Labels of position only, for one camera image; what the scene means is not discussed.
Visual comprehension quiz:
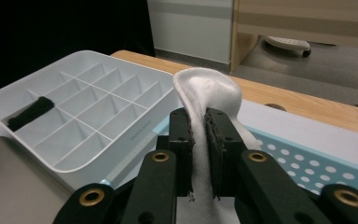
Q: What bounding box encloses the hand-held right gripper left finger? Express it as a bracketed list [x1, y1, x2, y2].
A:
[156, 106, 198, 198]

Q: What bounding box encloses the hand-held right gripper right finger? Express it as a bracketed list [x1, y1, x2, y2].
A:
[204, 106, 248, 200]

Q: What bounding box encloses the white divided storage box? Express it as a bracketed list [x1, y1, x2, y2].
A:
[0, 49, 185, 190]

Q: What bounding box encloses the white sock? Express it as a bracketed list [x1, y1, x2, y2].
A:
[172, 66, 262, 224]

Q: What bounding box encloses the blue perforated plastic basket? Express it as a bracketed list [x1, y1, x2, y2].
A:
[101, 119, 358, 224]

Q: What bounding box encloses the black sock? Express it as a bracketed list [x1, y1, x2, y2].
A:
[7, 96, 56, 133]

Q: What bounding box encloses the pale grey table mat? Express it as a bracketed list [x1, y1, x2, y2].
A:
[0, 99, 358, 171]

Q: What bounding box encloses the white cabinet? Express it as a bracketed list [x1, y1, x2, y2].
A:
[146, 0, 234, 64]

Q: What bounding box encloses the wooden desk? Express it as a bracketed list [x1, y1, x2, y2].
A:
[229, 0, 358, 74]

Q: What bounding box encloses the black curtain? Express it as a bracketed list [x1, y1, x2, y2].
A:
[0, 0, 157, 119]

